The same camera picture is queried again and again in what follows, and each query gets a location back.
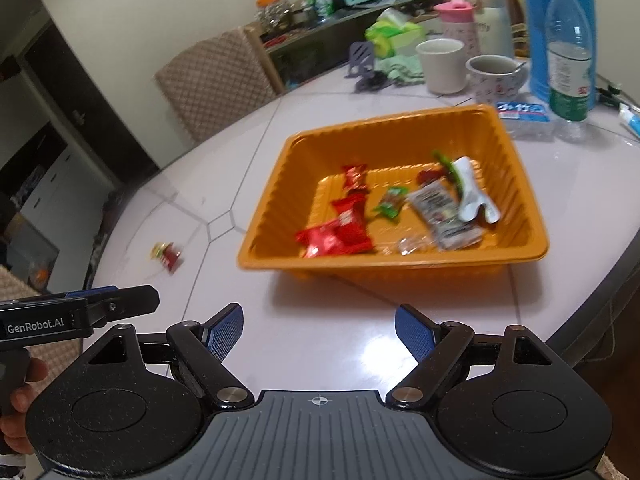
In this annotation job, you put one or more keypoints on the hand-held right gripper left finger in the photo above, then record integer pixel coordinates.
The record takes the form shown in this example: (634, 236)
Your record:
(225, 332)

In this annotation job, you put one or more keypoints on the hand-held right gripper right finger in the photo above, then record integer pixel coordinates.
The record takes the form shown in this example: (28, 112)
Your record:
(415, 332)

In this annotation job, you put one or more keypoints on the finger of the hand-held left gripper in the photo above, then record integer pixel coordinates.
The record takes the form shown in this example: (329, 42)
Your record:
(130, 300)
(100, 290)

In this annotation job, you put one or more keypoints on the red yellow candy packet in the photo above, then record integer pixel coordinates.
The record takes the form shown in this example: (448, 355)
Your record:
(170, 257)

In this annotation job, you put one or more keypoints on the clear brown candy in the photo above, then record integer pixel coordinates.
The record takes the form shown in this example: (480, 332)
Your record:
(410, 245)

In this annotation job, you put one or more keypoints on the silver brown snack packet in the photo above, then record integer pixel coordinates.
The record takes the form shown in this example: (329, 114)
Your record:
(442, 215)

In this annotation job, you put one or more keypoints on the large red snack packet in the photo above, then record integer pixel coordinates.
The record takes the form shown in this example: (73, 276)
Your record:
(327, 241)

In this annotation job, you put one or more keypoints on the small green snack packet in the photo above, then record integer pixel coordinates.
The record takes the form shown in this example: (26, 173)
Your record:
(392, 202)

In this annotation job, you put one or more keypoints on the white snack packet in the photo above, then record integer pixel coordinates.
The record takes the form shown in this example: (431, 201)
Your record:
(470, 190)

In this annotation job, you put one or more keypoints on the dark red snack packet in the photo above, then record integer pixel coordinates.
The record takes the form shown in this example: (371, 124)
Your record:
(427, 177)

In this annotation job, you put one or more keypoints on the red candy packet dark picture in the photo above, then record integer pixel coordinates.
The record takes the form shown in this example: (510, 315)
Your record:
(355, 177)

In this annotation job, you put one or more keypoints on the long green snack packet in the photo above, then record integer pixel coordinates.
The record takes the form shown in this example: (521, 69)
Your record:
(446, 166)

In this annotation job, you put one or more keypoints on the orange plastic tray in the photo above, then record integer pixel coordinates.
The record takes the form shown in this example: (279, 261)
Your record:
(300, 170)

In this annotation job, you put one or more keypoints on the person's left hand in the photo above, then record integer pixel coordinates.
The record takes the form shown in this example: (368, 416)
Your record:
(20, 400)

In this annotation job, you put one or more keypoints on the quilted beige chair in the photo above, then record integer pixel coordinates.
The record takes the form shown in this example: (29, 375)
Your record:
(210, 80)
(20, 285)

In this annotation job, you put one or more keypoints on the dark wooden cabinet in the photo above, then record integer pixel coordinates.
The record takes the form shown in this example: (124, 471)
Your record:
(90, 85)

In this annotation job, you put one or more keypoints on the blue tissue packet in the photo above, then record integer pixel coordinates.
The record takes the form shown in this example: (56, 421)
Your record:
(522, 112)

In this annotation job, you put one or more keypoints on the patterned white mug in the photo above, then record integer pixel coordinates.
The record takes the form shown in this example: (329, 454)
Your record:
(492, 87)

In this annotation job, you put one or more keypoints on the plain white mug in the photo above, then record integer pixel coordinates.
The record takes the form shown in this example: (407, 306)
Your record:
(440, 70)

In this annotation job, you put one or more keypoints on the green cloth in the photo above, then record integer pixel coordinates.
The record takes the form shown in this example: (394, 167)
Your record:
(400, 67)

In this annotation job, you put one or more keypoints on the grey phone stand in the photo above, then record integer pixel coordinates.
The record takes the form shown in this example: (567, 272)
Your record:
(361, 57)

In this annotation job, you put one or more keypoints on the wooden shelf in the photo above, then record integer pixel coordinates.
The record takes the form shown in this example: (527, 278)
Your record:
(257, 45)

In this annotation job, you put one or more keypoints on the clear water bottle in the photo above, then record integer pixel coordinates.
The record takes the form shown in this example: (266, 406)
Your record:
(567, 85)

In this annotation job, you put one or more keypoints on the green tissue pack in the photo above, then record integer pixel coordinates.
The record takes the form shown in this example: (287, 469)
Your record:
(395, 35)

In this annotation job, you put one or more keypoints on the white blue tube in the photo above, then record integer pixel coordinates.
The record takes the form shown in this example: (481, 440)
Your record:
(631, 121)

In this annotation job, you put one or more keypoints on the pink lid cup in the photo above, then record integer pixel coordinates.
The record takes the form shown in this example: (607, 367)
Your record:
(457, 30)

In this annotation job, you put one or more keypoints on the white bottle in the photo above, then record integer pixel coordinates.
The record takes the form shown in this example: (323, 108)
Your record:
(495, 25)

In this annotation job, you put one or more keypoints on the tall blue bag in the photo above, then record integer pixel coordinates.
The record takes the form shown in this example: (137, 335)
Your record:
(532, 35)

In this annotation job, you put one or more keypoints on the orange lid glass jar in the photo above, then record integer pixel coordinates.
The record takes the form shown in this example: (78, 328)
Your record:
(272, 12)

